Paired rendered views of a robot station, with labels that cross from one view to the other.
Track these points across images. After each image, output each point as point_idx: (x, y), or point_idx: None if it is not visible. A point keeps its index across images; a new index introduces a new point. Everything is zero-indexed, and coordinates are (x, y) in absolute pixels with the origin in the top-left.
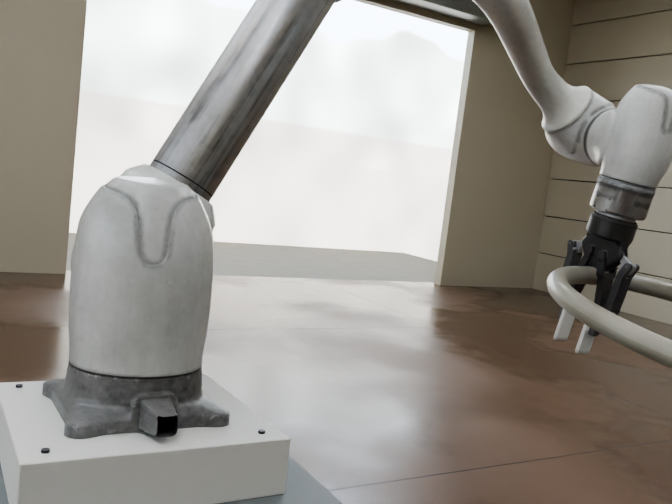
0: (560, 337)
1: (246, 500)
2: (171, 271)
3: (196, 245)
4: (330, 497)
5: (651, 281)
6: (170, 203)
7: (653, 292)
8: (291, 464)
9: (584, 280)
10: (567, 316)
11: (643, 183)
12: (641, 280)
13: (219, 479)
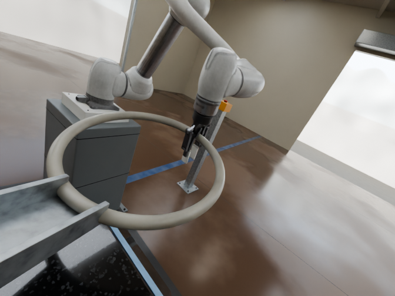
0: (190, 156)
1: (79, 119)
2: (91, 73)
3: (98, 70)
4: None
5: (211, 149)
6: (99, 61)
7: (210, 154)
8: (101, 126)
9: (184, 131)
10: (193, 149)
11: (198, 94)
12: (208, 147)
13: (77, 112)
